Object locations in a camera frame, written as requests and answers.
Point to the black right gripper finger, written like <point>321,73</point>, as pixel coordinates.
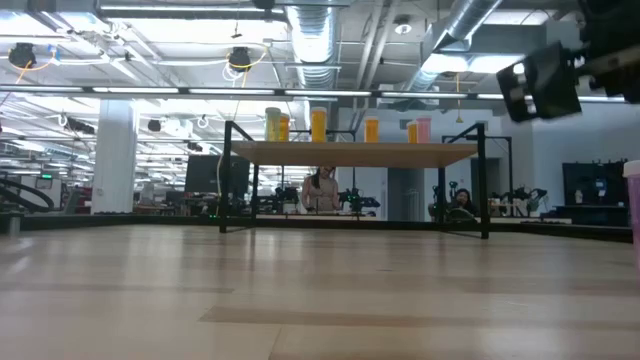
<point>552,82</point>

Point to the pink medicine bottle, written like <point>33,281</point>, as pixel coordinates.
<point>425,131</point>
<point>634,215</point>

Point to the tall orange medicine bottle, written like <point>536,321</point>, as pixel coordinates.
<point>318,126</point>

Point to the wide orange medicine bottle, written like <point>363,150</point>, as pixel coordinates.
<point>284,129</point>

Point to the pale green medicine bottle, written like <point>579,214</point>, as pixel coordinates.
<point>271,125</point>

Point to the dark background cabinet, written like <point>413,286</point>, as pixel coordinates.
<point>585,182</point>

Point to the background robot arms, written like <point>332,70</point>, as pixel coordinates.
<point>520,197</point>

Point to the person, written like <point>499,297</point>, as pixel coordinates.
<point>462,202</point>
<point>321,192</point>

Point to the round ceiling smoke detector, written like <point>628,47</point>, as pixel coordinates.
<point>403,28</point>

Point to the black ceiling-mounted device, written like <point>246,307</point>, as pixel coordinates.
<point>22,55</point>
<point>240,59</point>

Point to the black background monitor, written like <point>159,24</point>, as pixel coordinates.
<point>205,175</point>

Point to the long ceiling light strip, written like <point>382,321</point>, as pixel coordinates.
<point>135,90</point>

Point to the silver slanted ventilation duct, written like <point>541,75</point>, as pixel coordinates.
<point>465,25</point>

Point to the wooden shelf with black frame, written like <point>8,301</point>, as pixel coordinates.
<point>350,154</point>

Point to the silver round ventilation duct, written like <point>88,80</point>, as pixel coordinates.
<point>315,50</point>

